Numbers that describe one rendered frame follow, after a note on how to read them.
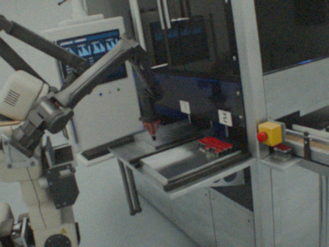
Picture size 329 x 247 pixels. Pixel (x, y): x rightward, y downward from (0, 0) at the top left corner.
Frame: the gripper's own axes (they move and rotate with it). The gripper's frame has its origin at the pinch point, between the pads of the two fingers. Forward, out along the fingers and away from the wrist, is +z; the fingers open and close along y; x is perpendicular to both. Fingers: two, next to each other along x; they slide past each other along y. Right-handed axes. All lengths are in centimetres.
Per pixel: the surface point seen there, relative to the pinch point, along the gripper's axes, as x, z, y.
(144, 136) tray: 13.1, 4.7, 3.8
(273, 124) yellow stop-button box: -64, -9, 7
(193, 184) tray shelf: -47, 6, -22
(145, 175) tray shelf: -23.7, 6.4, -25.4
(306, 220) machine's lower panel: -63, 49, 36
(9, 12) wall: 495, -127, 100
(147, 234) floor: 54, 94, 19
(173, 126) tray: 8.5, 4.1, 21.4
